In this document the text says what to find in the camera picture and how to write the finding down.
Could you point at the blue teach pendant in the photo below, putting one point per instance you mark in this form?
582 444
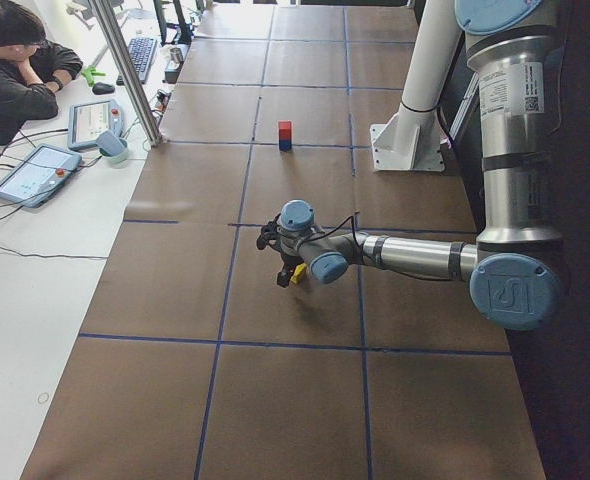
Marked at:
39 176
87 121

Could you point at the black keyboard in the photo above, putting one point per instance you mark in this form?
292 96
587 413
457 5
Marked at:
142 51

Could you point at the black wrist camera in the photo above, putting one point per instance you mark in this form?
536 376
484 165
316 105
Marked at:
269 236

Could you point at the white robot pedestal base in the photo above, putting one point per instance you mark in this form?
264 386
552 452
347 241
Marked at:
410 140

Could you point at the far blue teach pendant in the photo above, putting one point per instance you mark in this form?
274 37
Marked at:
87 121

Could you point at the metal cup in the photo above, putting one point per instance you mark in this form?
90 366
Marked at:
176 55

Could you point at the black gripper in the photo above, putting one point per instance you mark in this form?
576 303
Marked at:
289 262

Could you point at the white side desk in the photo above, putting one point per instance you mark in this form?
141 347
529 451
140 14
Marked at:
51 259

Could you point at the black computer mouse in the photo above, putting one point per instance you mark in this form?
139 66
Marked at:
100 88

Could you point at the aluminium frame post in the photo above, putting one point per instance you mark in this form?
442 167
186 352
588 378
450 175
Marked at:
106 18

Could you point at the blue wooden block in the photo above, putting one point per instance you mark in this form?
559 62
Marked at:
285 145

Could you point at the near blue teach pendant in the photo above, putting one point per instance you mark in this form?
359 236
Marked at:
39 176

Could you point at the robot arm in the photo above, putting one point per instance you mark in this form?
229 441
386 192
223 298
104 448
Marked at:
470 57

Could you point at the green hand tool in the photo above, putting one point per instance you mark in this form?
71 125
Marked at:
90 73

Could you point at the black control cabinet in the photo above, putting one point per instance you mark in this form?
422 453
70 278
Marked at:
553 362

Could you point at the person in black jacket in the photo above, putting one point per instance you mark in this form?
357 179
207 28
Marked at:
32 70

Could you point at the red wooden block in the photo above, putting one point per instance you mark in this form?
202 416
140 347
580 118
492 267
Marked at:
285 129

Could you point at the light green bowl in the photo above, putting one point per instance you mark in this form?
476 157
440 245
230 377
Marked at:
112 148

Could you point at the yellow wooden block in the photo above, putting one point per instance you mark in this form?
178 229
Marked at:
299 273

